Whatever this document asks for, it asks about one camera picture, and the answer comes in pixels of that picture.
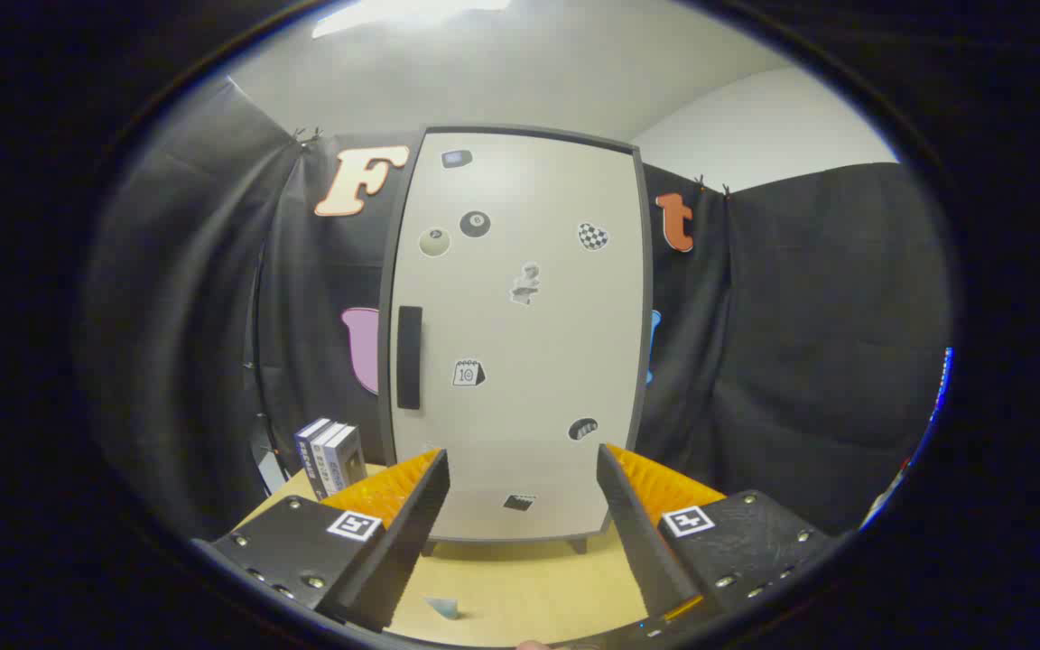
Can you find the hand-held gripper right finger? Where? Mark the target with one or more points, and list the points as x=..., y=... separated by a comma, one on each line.
x=642, y=542

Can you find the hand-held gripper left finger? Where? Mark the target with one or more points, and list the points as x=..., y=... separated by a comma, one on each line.
x=403, y=542

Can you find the grey cabinet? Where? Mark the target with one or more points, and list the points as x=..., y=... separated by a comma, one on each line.
x=385, y=271

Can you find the white and blue tube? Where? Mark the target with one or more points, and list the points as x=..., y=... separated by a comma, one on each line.
x=444, y=607

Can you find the black backdrop cloth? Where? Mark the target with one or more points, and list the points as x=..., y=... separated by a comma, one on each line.
x=800, y=316

